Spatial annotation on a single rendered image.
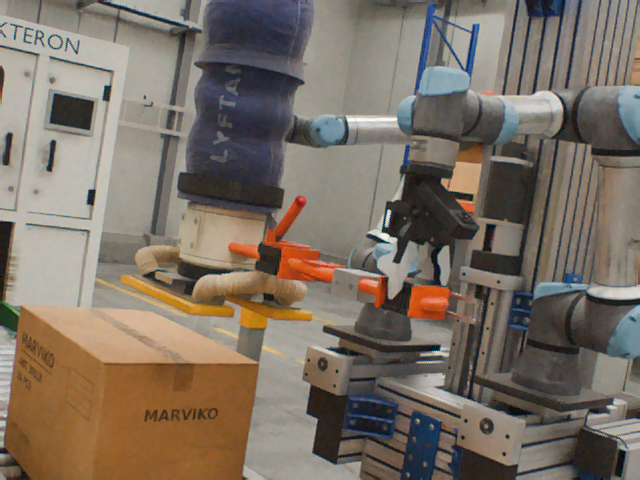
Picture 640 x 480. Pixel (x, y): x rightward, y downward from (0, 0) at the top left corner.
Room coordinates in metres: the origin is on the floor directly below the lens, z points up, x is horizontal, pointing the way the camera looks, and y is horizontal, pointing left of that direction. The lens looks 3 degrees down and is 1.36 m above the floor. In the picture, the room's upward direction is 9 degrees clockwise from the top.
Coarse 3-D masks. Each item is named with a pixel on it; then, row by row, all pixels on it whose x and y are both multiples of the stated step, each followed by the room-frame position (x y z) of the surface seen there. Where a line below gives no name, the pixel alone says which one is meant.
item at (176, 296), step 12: (132, 276) 1.74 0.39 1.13; (144, 288) 1.65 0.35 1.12; (156, 288) 1.63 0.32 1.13; (168, 288) 1.62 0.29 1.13; (180, 288) 1.65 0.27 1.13; (192, 288) 1.58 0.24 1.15; (168, 300) 1.56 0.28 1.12; (180, 300) 1.53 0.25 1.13; (192, 300) 1.52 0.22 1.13; (216, 300) 1.57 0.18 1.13; (192, 312) 1.49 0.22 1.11; (204, 312) 1.50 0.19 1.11; (216, 312) 1.52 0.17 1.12; (228, 312) 1.53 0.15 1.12
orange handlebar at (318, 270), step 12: (240, 252) 1.59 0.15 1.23; (252, 252) 1.55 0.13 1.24; (288, 264) 1.45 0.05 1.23; (300, 264) 1.42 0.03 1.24; (312, 264) 1.40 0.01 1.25; (324, 264) 1.40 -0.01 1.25; (336, 264) 1.42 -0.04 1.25; (312, 276) 1.40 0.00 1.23; (324, 276) 1.36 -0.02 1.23; (360, 288) 1.29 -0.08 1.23; (372, 288) 1.26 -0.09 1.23; (432, 300) 1.18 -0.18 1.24; (444, 300) 1.19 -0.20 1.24
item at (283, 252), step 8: (264, 248) 1.49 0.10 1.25; (272, 248) 1.47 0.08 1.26; (280, 248) 1.54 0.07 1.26; (288, 248) 1.46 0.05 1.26; (296, 248) 1.47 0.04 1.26; (264, 256) 1.50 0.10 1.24; (272, 256) 1.47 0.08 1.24; (280, 256) 1.46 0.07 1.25; (288, 256) 1.46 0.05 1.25; (296, 256) 1.47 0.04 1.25; (304, 256) 1.48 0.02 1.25; (312, 256) 1.49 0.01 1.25; (256, 264) 1.50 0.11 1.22; (264, 264) 1.48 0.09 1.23; (272, 264) 1.47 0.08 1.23; (280, 264) 1.45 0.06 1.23; (264, 272) 1.48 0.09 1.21; (272, 272) 1.46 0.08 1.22; (280, 272) 1.45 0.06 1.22; (288, 272) 1.46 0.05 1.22; (296, 272) 1.47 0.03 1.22; (304, 280) 1.48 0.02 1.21; (312, 280) 1.50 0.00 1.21
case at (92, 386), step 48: (48, 336) 1.93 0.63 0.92; (96, 336) 1.88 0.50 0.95; (144, 336) 1.98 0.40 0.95; (192, 336) 2.08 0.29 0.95; (48, 384) 1.90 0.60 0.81; (96, 384) 1.67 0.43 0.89; (144, 384) 1.71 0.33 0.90; (192, 384) 1.79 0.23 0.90; (240, 384) 1.87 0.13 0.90; (48, 432) 1.86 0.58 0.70; (96, 432) 1.65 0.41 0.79; (144, 432) 1.72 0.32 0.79; (192, 432) 1.80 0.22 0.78; (240, 432) 1.88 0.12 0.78
